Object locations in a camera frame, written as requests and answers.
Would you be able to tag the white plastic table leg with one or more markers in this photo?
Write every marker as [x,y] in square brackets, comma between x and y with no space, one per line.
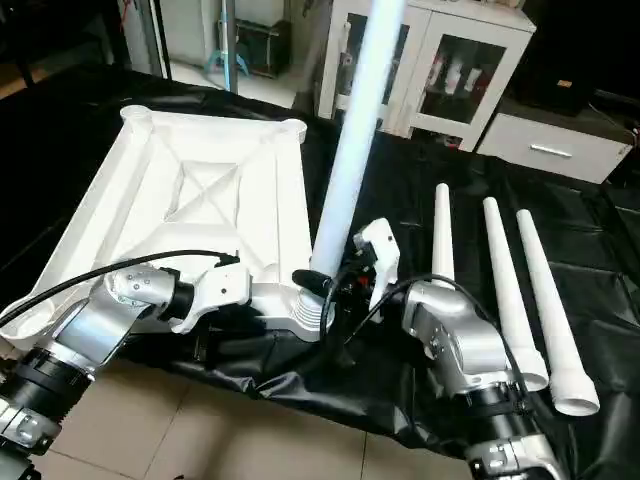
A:
[443,230]
[505,280]
[355,130]
[550,320]

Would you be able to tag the white plastic table top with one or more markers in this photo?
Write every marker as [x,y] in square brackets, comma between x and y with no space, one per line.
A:
[200,190]

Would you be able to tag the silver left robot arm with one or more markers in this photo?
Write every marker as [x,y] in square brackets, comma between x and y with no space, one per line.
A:
[90,325]

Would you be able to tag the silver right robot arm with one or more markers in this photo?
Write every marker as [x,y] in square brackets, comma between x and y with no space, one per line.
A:
[470,350]

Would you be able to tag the black work mat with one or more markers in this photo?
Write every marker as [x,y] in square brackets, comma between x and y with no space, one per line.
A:
[400,180]

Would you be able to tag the white drawer unit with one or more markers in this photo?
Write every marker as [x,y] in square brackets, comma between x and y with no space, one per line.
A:
[555,150]

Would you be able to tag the white glass door cabinet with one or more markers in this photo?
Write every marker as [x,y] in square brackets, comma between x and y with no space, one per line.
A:
[450,60]

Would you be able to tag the light blue stand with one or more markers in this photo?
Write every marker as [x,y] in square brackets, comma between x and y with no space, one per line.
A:
[228,40]

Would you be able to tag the dark low sideboard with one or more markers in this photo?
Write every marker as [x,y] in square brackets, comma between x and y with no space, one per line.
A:
[590,50]

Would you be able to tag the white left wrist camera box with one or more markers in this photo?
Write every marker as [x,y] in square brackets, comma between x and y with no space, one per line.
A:
[215,290]

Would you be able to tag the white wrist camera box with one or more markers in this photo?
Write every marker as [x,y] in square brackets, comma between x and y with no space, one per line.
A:
[215,290]
[380,250]

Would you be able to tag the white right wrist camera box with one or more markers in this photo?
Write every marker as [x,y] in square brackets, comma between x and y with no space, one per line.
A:
[380,250]

